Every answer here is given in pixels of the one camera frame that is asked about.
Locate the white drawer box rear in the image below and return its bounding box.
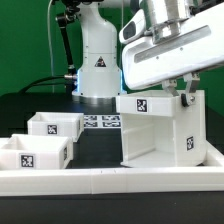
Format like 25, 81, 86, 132
27, 112, 84, 142

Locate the white drawer cabinet frame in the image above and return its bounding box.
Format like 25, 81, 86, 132
116, 90, 207, 168

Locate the black cable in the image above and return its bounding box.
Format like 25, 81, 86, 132
18, 76, 73, 94

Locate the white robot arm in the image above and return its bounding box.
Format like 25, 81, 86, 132
54, 0, 224, 107

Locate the black camera stand pole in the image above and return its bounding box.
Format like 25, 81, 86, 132
56, 12, 77, 93

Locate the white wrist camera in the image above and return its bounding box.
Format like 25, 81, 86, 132
119, 9, 152, 45

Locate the paper sheet with markers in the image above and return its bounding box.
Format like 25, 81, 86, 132
84, 115, 121, 129

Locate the white front fence rail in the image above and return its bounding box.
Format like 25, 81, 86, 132
0, 167, 224, 196

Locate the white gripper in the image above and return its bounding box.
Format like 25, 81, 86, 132
122, 2, 224, 107

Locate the white drawer box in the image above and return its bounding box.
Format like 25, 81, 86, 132
27, 112, 84, 142
0, 134, 73, 171

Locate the white drawer box front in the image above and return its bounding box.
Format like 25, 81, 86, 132
0, 134, 73, 171

